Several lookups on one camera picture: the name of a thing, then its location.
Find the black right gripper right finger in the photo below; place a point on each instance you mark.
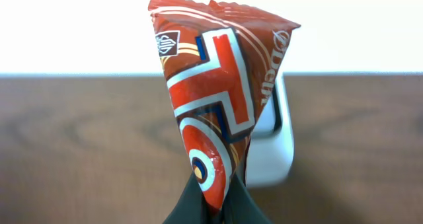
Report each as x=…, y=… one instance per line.
x=240, y=208

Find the orange chocolate bar wrapper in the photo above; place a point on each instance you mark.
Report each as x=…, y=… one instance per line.
x=220, y=62

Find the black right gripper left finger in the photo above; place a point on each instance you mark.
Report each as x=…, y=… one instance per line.
x=191, y=207

